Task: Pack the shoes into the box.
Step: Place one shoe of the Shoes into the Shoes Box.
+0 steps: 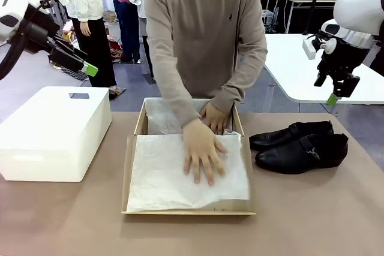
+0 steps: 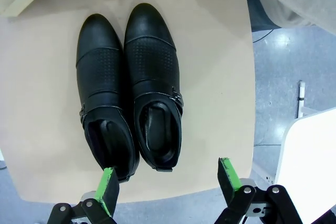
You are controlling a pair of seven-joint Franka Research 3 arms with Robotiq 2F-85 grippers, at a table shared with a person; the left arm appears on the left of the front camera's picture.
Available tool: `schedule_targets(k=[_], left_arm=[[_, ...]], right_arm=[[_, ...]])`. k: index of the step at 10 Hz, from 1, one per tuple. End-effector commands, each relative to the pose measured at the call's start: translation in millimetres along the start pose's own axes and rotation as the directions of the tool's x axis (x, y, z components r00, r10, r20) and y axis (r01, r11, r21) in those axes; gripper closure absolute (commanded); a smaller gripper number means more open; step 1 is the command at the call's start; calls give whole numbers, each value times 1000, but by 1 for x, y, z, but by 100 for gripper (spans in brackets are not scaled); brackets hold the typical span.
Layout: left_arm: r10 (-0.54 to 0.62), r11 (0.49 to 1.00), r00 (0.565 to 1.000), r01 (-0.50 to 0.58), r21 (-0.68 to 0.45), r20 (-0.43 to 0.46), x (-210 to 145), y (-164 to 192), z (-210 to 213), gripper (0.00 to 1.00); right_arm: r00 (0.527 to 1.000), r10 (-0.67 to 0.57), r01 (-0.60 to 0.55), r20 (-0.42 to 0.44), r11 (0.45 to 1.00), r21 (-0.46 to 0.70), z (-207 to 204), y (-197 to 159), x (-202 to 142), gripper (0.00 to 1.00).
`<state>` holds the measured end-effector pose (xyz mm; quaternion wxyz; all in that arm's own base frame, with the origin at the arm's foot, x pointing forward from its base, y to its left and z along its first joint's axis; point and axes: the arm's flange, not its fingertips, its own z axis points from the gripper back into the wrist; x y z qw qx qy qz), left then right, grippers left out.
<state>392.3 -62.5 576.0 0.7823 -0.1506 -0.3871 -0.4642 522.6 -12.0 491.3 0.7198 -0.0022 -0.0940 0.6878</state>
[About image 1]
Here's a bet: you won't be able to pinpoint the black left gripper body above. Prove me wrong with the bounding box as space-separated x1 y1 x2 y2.
17 20 61 58

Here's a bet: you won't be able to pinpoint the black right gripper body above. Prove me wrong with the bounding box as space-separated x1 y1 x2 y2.
318 38 371 83

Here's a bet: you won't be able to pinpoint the black leather shoe with buckle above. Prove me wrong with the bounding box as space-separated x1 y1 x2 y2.
254 132 349 175

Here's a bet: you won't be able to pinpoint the brown cardboard shoe box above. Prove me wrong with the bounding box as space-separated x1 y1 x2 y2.
121 97 257 216

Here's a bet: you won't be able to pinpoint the white tissue paper sheet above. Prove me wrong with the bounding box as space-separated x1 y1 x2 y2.
126 98 251 212

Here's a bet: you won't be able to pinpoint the person's left forearm beige sleeve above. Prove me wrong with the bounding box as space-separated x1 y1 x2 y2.
209 55 268 116

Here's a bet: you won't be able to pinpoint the person's right forearm beige sleeve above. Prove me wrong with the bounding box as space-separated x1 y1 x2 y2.
151 58 202 128

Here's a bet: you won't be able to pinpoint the white storage box with lid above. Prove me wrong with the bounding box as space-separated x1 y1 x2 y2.
0 86 113 183

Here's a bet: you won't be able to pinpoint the person's left hand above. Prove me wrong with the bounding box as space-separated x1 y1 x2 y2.
200 103 231 135

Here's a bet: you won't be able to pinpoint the person's right hand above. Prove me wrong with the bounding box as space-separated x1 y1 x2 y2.
182 118 229 185

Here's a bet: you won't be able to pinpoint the black keyboard on floor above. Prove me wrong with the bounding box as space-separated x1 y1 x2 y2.
52 63 88 82

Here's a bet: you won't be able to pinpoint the white background table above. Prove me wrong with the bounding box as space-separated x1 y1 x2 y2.
263 33 384 106

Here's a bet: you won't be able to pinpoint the colourful bags on floor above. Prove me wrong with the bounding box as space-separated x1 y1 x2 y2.
107 34 124 64

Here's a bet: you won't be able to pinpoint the bystander in pink top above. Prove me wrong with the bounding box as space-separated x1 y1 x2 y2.
103 0 142 65

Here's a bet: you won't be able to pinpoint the black stand pole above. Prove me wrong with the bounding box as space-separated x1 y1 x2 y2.
302 0 322 35

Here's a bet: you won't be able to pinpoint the small white cabinet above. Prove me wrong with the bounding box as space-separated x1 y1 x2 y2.
261 9 275 26

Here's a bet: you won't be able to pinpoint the person's torso beige sweater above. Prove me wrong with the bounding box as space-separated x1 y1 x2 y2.
144 0 268 100

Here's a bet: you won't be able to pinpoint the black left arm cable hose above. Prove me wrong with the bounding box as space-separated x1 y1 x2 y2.
0 0 58 82

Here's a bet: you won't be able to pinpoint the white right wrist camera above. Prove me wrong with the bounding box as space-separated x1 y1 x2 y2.
302 37 318 61

